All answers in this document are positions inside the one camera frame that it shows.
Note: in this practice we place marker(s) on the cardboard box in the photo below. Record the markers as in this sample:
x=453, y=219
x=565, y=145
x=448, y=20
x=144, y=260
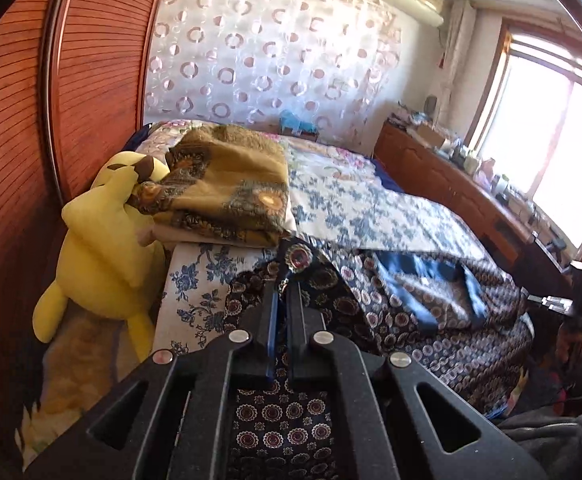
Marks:
x=428, y=135

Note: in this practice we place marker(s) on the black chair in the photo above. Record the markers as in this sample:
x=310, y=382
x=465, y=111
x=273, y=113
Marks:
x=581, y=272

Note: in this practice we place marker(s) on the white window curtain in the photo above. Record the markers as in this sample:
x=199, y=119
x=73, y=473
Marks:
x=458, y=50

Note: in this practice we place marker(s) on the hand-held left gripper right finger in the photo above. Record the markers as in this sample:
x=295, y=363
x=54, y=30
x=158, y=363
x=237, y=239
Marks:
x=298, y=345

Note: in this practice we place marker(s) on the pink figurine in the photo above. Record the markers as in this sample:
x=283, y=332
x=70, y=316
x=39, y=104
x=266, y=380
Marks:
x=486, y=172

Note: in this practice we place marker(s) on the small blue box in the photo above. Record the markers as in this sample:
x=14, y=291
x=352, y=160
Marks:
x=296, y=122

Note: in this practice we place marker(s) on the yellow plush toy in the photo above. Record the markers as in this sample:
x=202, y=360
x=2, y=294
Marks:
x=101, y=240

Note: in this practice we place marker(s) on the navy medallion-patterned shirt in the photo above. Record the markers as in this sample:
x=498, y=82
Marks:
x=421, y=320

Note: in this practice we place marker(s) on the wall air conditioner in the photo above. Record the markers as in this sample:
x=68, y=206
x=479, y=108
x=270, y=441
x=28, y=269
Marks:
x=406, y=2

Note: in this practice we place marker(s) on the wooden slatted wardrobe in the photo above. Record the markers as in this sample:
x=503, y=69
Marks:
x=86, y=85

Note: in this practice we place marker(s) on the navy blue blanket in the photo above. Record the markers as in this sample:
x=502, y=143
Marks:
x=388, y=180

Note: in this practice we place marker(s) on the wooden framed window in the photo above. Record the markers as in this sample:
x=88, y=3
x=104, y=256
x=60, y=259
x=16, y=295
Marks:
x=546, y=135

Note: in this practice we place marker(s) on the person's grey pants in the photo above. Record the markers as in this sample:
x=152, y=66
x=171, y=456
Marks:
x=561, y=435

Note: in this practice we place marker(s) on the brown patterned blanket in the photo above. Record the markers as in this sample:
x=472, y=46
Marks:
x=221, y=185

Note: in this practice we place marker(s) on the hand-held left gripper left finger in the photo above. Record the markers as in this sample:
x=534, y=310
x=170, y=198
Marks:
x=272, y=345

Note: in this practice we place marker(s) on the blue floral sheet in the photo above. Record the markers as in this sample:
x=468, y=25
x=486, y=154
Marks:
x=371, y=210

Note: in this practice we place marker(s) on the sheer circle-patterned curtain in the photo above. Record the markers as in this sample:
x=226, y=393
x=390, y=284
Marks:
x=271, y=50

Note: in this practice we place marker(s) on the beige fleece blanket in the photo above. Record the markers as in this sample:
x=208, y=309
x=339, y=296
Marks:
x=81, y=350

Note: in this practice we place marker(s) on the long wooden cabinet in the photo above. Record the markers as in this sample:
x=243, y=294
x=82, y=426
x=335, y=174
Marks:
x=446, y=185

